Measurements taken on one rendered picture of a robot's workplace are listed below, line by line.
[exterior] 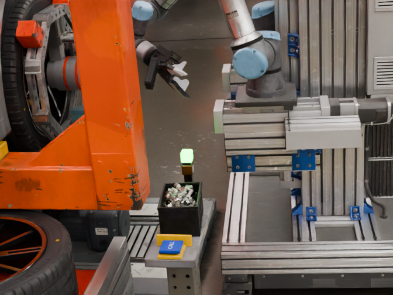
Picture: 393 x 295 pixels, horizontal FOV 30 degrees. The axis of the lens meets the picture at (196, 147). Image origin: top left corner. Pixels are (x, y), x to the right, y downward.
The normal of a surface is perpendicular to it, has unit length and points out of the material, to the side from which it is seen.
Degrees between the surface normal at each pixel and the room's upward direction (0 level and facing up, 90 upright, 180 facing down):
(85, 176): 90
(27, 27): 45
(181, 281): 90
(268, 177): 0
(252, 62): 97
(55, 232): 0
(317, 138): 90
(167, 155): 0
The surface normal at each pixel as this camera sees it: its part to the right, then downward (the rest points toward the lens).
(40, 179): -0.16, 0.39
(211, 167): -0.07, -0.92
